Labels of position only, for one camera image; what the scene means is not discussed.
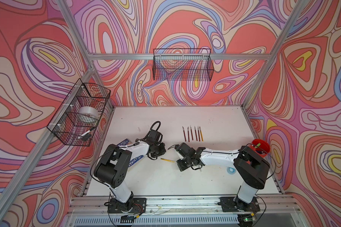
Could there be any red plastic cup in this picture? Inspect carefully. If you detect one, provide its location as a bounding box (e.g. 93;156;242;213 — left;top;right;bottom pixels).
251;139;271;158

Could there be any small object in left basket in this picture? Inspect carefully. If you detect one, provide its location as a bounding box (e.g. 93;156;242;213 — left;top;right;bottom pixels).
77;130;92;141

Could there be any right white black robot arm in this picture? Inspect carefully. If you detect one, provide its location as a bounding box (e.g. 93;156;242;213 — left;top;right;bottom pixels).
172;143;270;212

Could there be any yellow knife group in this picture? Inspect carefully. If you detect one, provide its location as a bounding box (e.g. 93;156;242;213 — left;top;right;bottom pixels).
161;158;177;163

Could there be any black wire basket left wall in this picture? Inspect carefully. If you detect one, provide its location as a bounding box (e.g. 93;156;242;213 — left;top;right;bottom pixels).
47;79;111;147

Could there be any blue tape roll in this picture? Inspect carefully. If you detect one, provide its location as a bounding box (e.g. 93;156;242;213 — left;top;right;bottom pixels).
226;167;236;175

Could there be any grey duct tape roll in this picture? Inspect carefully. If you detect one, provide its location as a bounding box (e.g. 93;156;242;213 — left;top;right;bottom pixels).
77;107;99;124

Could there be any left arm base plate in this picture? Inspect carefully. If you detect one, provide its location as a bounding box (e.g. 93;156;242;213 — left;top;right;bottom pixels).
104;197;147;214

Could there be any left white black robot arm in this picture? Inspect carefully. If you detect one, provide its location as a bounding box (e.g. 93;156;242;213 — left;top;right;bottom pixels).
93;130;166;212

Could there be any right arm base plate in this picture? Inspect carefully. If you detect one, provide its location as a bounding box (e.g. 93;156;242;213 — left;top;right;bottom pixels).
217;197;260;213

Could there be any black wire basket back wall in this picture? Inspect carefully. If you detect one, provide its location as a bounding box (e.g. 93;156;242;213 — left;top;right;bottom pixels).
153;47;215;81

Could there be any blue treehouse paperback book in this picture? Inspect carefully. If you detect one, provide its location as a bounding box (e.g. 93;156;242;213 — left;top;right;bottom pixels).
117;139;146;172

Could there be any black wire basket wall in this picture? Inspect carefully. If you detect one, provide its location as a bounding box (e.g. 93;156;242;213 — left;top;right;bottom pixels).
47;79;111;147
153;47;215;81

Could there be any yellow carving knife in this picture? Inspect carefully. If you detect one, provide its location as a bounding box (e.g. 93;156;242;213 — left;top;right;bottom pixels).
199;126;204;142

